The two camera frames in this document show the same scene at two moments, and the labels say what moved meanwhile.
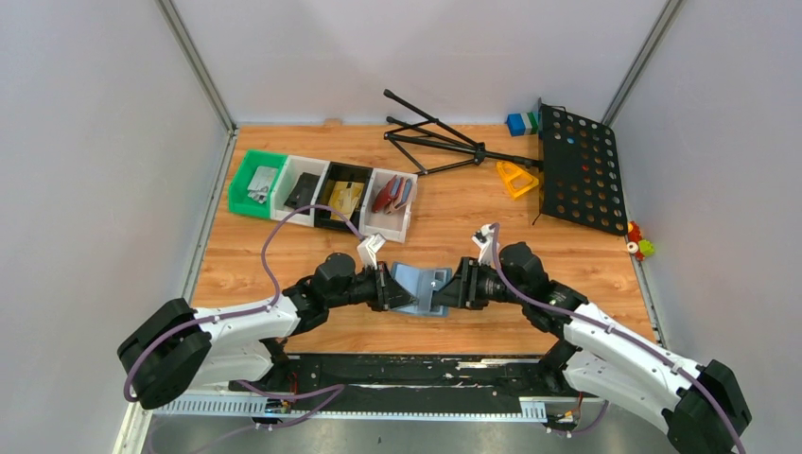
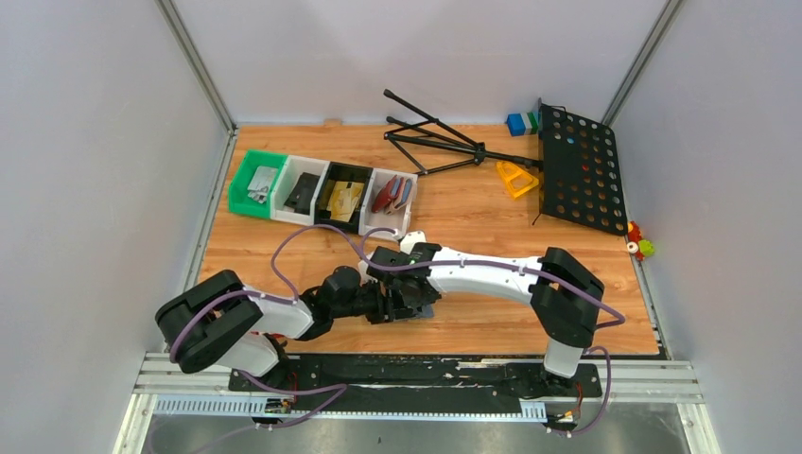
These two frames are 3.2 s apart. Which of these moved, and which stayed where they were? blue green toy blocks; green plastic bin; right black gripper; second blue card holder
Moved: right black gripper
Stayed: blue green toy blocks; second blue card holder; green plastic bin
